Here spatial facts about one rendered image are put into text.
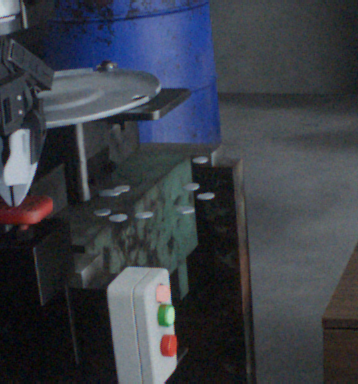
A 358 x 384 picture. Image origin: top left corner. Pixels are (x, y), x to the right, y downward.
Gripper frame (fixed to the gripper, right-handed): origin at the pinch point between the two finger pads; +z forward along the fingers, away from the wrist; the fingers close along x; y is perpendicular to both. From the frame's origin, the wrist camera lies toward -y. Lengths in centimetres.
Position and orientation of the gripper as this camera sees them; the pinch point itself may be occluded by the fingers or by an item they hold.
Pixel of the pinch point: (16, 192)
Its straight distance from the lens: 129.3
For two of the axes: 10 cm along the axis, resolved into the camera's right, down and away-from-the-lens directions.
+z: 0.9, 9.4, 3.3
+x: 9.3, 0.4, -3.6
